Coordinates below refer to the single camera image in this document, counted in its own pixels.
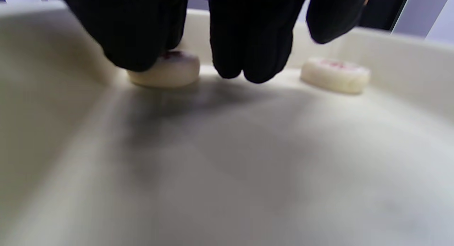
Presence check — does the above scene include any round wooden chess piece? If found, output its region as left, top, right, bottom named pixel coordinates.
left=128, top=51, right=201, bottom=88
left=301, top=57, right=371, bottom=94

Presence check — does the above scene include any black door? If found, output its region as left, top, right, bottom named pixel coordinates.
left=358, top=0, right=412, bottom=30

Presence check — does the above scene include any beige plastic tray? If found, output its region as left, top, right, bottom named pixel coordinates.
left=0, top=1, right=454, bottom=246

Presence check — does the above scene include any person's right hand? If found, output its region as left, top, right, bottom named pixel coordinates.
left=57, top=0, right=371, bottom=84

